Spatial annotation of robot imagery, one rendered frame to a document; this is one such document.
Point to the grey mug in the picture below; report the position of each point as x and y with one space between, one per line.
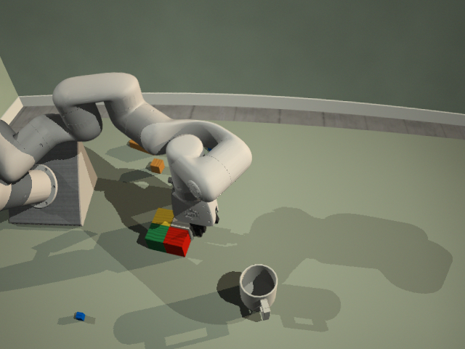
258 280

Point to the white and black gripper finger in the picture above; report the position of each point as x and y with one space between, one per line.
202 229
195 228

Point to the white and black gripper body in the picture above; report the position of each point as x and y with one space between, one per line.
198 213

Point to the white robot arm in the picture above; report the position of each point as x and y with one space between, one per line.
182 140

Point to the orange cube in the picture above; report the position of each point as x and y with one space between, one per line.
157 166

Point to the green cube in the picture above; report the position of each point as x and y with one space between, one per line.
155 237

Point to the red cube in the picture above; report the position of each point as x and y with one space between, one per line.
177 241

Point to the orange rectangular block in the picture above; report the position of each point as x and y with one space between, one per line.
136 146

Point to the yellow cube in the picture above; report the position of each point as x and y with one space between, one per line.
163 217

